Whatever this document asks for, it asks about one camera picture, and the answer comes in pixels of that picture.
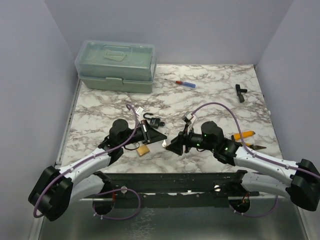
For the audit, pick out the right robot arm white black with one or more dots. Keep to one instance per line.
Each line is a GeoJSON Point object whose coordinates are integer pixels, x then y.
{"type": "Point", "coordinates": [298, 181]}

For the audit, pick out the black T-shaped tool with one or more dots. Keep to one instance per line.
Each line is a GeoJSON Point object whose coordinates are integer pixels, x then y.
{"type": "Point", "coordinates": [239, 92]}

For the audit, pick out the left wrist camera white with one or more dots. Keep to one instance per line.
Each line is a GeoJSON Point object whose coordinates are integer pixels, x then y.
{"type": "Point", "coordinates": [139, 112]}

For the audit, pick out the brass padlock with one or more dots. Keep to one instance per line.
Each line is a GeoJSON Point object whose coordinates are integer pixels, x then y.
{"type": "Point", "coordinates": [142, 150]}

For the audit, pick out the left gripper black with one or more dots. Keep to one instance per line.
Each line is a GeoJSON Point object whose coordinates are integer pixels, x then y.
{"type": "Point", "coordinates": [150, 135]}

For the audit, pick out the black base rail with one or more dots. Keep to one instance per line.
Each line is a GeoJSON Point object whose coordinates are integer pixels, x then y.
{"type": "Point", "coordinates": [169, 190]}

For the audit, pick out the yellow handled pliers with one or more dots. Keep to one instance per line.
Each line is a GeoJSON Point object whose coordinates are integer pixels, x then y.
{"type": "Point", "coordinates": [254, 146]}

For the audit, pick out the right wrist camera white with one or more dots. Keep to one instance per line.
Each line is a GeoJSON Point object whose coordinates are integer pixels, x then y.
{"type": "Point", "coordinates": [189, 119]}

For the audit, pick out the red blue screwdriver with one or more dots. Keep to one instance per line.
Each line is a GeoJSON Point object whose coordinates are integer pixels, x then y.
{"type": "Point", "coordinates": [181, 83]}

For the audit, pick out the green plastic toolbox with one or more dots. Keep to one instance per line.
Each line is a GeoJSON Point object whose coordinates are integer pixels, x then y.
{"type": "Point", "coordinates": [117, 66]}

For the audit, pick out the black padlock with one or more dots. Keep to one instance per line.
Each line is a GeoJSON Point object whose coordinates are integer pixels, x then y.
{"type": "Point", "coordinates": [154, 122]}

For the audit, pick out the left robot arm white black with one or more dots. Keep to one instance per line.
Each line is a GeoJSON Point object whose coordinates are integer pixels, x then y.
{"type": "Point", "coordinates": [57, 188]}

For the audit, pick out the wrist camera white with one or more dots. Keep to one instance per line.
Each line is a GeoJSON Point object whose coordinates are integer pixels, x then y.
{"type": "Point", "coordinates": [189, 119]}
{"type": "Point", "coordinates": [139, 112]}

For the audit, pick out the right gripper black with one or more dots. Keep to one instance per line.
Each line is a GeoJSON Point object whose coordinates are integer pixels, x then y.
{"type": "Point", "coordinates": [176, 146]}

